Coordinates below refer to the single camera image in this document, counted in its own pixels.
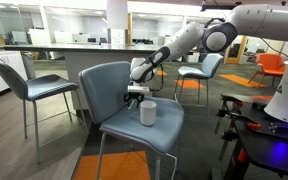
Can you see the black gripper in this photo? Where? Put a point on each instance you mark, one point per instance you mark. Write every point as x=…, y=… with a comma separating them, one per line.
x=133, y=96

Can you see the green and white marker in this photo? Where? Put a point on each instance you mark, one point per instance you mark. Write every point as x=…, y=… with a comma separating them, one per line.
x=131, y=105

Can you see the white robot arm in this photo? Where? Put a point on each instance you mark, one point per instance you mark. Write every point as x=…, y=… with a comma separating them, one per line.
x=256, y=20

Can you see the white cup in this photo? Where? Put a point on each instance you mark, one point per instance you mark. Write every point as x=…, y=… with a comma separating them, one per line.
x=147, y=112

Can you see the blue padded chair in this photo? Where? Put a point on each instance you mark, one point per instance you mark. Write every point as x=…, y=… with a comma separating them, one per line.
x=33, y=90
x=104, y=87

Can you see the grey kitchen counter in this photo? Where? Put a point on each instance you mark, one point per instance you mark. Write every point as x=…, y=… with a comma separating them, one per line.
x=143, y=58

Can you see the white round pillar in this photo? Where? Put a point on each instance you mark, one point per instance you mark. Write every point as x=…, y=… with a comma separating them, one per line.
x=117, y=20

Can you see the orange armchair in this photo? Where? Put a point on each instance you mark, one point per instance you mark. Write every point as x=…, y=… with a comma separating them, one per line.
x=268, y=64

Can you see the black robot cart table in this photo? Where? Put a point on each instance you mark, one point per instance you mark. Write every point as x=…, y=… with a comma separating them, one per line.
x=266, y=147

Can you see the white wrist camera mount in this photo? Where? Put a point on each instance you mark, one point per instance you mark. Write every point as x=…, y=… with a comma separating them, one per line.
x=138, y=89

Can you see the black camera mount rail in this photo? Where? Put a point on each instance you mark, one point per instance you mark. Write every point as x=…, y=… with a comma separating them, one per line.
x=214, y=5

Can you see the orange handled clamp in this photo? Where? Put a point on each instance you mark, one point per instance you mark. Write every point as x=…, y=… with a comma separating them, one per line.
x=229, y=136
x=235, y=116

